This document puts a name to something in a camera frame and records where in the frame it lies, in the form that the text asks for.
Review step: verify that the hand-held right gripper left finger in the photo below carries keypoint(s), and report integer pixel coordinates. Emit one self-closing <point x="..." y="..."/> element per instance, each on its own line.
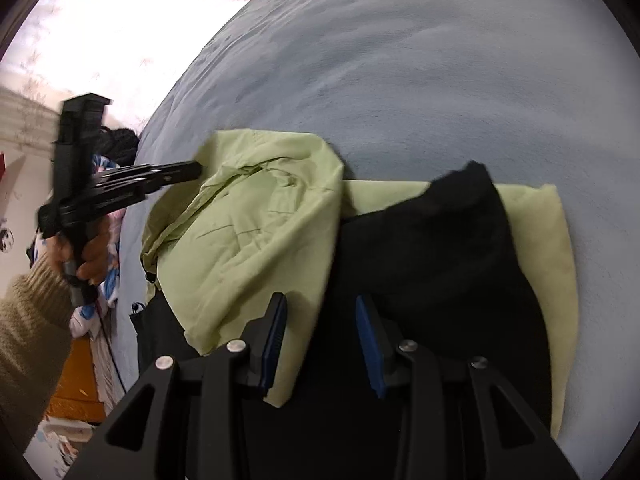
<point x="274" y="350"/>

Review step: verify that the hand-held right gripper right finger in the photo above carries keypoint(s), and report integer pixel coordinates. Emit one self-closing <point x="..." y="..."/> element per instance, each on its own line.
<point x="370" y="350"/>

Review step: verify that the black knit garment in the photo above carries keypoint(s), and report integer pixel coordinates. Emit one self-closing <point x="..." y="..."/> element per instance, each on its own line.
<point x="122" y="145"/>

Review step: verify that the person's left hand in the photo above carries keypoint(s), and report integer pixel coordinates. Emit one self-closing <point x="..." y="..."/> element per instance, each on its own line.
<point x="97" y="250"/>

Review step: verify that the green and black hooded jacket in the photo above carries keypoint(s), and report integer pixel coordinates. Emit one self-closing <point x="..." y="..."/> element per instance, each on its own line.
<point x="250" y="240"/>

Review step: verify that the floral quilt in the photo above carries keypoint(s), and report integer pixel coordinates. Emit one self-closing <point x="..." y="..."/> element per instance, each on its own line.
<point x="111" y="262"/>

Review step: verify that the blue-grey bed sheet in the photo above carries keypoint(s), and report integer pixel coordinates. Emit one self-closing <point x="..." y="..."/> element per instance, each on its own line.
<point x="400" y="85"/>

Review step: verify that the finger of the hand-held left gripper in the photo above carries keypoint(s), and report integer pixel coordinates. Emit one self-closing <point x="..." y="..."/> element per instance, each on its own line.
<point x="120" y="194"/>
<point x="160" y="172"/>

